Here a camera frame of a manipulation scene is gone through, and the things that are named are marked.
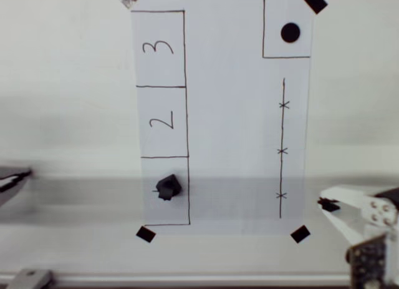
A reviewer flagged black tape piece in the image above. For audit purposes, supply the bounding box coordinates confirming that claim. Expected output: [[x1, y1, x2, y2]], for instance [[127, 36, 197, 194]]
[[135, 225, 156, 244], [290, 224, 312, 244], [301, 0, 329, 15]]

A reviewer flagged grey metal clamp bracket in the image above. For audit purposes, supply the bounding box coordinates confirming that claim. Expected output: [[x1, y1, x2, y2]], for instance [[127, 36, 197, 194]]
[[6, 268, 54, 289]]

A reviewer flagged black round dot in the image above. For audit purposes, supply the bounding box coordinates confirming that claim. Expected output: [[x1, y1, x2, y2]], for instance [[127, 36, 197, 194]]
[[280, 22, 301, 44]]

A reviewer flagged black cube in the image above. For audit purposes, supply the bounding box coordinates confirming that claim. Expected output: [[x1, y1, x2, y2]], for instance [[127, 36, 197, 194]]
[[155, 174, 183, 203]]

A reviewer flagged grey flat object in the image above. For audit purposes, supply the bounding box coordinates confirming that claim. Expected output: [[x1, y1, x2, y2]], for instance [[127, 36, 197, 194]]
[[0, 165, 34, 208]]

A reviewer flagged white paper sheet with markings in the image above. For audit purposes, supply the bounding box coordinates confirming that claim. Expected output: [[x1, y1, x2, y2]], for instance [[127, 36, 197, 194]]
[[130, 0, 315, 237]]

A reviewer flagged black camera circuit board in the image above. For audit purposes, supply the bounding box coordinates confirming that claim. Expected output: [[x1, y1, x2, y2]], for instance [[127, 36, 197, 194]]
[[345, 233, 389, 289]]

